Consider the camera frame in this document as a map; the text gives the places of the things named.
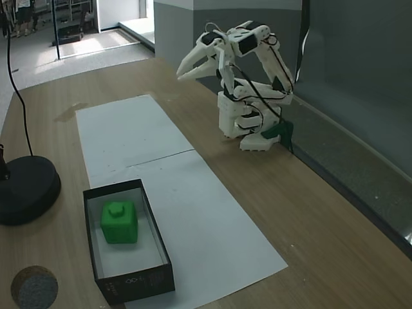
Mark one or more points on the green cube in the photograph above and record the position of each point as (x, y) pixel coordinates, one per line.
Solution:
(119, 225)

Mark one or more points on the black metal rack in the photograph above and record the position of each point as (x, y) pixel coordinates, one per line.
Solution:
(69, 30)

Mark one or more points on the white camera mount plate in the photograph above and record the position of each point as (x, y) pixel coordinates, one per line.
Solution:
(227, 77)

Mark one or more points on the person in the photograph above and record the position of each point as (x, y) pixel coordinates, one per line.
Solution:
(24, 16)

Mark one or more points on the green table clamp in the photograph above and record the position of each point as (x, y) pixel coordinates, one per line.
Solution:
(280, 130)

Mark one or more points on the dark cardboard box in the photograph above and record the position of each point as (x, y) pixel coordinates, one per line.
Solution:
(138, 283)

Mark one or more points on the black hanging strip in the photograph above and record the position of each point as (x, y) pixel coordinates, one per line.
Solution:
(304, 38)

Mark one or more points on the white paper sheet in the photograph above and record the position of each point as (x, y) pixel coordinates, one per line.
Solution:
(128, 128)
(209, 225)

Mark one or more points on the black round stand base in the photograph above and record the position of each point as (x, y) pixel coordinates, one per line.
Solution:
(29, 190)

